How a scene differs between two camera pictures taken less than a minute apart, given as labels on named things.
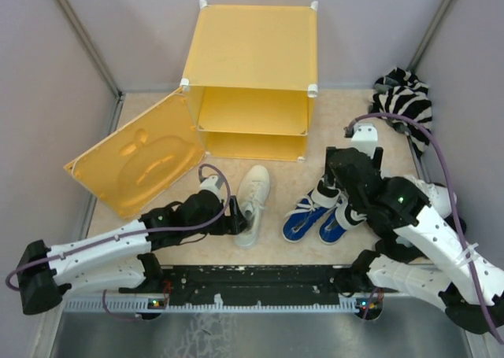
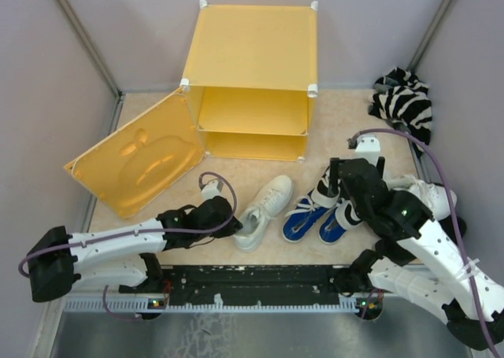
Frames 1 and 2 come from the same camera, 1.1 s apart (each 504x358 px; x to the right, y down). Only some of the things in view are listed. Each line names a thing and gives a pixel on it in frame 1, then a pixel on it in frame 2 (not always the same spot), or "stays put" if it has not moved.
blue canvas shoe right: x=329 y=231 stays put
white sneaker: x=438 y=195 stays put
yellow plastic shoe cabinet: x=250 y=71 stays put
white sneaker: x=253 y=189 -> x=269 y=203
